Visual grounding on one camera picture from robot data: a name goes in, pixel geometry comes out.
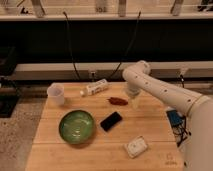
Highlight clear plastic measuring cup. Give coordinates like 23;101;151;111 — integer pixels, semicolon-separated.
47;83;65;106

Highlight left black hanging cable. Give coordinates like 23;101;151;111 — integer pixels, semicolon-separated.
62;11;82;81

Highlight wall power outlet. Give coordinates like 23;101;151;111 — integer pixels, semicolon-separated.
89;70;97;81

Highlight right black hanging cable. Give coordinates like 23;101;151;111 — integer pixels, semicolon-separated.
107;10;142;81

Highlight red pepper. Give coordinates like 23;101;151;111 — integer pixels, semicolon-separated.
108;97;128;106

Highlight green bowl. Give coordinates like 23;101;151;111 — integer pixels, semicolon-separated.
58;110;95;144

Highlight black floor cable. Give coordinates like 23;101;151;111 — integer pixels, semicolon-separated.
172;74;193;148

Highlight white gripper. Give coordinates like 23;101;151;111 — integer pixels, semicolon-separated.
124;83;141;109

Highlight white sponge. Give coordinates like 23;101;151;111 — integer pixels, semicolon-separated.
124;136;148;158

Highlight black equipment on left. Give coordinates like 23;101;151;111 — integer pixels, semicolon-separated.
0;46;19;118

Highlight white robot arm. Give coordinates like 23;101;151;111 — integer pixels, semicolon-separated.
122;60;213;171

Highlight blue connector box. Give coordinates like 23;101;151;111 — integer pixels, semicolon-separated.
167;110;183;127

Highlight black hanging cable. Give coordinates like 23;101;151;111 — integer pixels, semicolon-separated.
62;11;82;81
107;10;142;81

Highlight black sponge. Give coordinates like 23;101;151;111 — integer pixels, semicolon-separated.
100;112;122;131

